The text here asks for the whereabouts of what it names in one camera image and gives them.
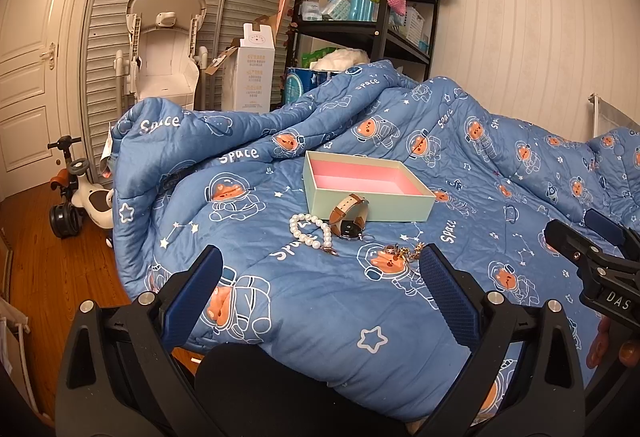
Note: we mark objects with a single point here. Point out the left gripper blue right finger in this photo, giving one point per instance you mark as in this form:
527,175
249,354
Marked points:
455,293

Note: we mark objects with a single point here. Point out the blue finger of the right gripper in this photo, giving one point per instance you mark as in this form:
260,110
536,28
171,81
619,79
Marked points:
606,228
568,242

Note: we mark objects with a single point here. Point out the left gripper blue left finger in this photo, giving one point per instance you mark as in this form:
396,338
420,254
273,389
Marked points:
185,295

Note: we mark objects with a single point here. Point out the gold snowflake earring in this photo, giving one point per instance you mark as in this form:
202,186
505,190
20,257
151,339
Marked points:
414,253

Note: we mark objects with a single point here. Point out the brown strap wristwatch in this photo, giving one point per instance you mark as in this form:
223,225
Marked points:
349,217

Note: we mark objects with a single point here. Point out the person's right hand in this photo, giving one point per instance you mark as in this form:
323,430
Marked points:
628,354

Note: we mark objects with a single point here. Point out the mint box pink lining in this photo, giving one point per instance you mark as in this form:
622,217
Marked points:
393,193

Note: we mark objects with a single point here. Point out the white kids ride-on scooter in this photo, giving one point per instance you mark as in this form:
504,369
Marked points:
80,197

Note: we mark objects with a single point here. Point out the blue space bear quilt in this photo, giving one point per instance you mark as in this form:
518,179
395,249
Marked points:
354,314

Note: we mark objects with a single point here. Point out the tall white cardboard box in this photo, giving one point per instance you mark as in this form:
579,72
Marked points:
246,68

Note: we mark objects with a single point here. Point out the blue tissue pack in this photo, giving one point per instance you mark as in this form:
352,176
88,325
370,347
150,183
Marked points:
300,80

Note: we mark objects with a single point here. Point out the white baby high chair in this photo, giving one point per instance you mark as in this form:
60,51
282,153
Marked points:
163,59

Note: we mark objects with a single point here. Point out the white panel door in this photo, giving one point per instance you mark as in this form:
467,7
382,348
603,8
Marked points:
30,32

